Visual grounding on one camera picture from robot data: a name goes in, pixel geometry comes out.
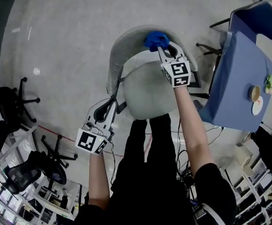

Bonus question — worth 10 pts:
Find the white shelf unit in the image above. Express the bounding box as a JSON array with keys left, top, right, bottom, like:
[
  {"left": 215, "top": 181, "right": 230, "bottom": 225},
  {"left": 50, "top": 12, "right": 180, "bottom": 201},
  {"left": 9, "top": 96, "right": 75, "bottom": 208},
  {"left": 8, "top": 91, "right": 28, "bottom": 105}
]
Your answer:
[{"left": 224, "top": 111, "right": 272, "bottom": 225}]

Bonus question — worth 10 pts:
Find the person's left forearm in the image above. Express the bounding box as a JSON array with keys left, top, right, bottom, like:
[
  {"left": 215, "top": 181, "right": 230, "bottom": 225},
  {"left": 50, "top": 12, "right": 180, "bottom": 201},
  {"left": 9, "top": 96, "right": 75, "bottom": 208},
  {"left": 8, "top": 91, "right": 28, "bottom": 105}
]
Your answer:
[{"left": 88, "top": 152, "right": 111, "bottom": 206}]

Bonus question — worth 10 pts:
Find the small green plant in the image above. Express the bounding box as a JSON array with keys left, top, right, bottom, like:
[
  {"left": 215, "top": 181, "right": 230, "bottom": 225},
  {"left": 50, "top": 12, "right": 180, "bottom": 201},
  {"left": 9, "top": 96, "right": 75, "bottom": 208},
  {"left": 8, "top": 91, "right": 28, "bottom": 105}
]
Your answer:
[{"left": 264, "top": 74, "right": 272, "bottom": 94}]

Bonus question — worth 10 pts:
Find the person's right forearm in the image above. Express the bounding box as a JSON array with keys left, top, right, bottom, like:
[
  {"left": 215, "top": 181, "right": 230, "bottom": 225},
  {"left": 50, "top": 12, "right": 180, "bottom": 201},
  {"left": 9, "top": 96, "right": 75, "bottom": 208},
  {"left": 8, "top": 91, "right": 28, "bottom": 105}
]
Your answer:
[{"left": 173, "top": 85, "right": 215, "bottom": 173}]

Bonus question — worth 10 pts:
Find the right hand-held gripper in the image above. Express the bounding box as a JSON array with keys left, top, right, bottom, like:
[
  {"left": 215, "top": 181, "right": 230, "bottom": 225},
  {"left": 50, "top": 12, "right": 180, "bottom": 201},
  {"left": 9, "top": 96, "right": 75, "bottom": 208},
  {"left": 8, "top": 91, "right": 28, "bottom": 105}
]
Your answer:
[{"left": 156, "top": 42, "right": 192, "bottom": 89}]

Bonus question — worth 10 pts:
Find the beige bowl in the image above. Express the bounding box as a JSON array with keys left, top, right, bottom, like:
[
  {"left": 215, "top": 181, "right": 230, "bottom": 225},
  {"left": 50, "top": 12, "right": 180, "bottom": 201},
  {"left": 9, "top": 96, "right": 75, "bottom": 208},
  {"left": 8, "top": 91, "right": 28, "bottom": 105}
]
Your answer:
[{"left": 250, "top": 85, "right": 262, "bottom": 102}]

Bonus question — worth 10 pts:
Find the person's black-clothed body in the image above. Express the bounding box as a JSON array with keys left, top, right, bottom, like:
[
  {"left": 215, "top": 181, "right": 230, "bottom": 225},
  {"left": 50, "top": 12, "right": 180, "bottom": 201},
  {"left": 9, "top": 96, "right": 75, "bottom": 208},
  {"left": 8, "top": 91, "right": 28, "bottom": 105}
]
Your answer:
[{"left": 74, "top": 112, "right": 237, "bottom": 225}]

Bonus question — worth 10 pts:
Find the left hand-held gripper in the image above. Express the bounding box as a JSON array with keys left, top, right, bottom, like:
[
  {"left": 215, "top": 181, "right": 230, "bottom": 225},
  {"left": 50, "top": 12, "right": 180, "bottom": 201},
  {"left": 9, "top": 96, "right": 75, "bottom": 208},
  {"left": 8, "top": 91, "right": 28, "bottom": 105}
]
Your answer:
[{"left": 75, "top": 98, "right": 118, "bottom": 155}]

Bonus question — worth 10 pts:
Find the grey upholstered armchair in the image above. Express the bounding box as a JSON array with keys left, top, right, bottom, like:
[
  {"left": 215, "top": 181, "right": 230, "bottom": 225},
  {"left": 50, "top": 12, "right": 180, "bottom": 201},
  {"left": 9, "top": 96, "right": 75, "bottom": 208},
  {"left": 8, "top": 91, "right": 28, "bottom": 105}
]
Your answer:
[{"left": 106, "top": 24, "right": 209, "bottom": 121}]

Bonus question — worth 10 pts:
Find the table with blue tablecloth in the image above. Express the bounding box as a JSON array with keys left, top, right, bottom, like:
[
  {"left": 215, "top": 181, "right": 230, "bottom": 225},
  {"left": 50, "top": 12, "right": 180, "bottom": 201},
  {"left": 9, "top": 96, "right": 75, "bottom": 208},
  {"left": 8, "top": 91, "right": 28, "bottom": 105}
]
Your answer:
[{"left": 198, "top": 30, "right": 272, "bottom": 134}]

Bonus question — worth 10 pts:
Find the black mesh office chair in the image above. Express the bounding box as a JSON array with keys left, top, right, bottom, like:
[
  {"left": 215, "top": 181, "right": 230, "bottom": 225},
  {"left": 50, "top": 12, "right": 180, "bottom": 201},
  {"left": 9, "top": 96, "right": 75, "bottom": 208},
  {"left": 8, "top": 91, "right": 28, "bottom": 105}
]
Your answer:
[
  {"left": 4, "top": 134, "right": 78, "bottom": 195},
  {"left": 0, "top": 77, "right": 41, "bottom": 124}
]

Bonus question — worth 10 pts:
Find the white plate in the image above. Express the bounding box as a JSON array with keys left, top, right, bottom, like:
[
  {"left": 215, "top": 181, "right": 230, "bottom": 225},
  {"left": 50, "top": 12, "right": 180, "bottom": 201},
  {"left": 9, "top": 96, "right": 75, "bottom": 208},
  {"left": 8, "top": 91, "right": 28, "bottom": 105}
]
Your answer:
[{"left": 251, "top": 96, "right": 265, "bottom": 115}]

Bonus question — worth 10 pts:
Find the blue upholstered chair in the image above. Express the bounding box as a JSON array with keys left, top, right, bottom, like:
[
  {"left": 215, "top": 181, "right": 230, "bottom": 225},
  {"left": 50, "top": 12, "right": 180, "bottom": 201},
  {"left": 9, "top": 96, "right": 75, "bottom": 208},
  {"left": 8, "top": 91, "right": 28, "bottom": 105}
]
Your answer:
[{"left": 196, "top": 0, "right": 272, "bottom": 56}]

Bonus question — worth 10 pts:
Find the white metal rack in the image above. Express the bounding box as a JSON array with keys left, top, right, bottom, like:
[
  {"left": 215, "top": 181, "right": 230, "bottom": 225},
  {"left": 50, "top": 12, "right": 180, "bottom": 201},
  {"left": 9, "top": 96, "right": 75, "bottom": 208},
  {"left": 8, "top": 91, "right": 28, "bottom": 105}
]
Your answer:
[{"left": 0, "top": 125, "right": 81, "bottom": 225}]

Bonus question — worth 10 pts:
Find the cream plastic stool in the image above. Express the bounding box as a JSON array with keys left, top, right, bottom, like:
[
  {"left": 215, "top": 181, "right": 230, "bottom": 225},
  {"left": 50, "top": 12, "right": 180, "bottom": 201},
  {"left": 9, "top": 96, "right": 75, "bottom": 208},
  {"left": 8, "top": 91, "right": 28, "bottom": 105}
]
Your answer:
[{"left": 235, "top": 143, "right": 255, "bottom": 177}]

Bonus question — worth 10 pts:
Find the blue wiping cloth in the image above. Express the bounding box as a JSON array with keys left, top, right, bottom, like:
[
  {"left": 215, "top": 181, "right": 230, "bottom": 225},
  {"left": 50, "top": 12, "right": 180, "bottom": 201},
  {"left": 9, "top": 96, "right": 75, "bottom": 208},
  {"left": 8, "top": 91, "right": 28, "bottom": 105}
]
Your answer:
[{"left": 144, "top": 30, "right": 170, "bottom": 53}]

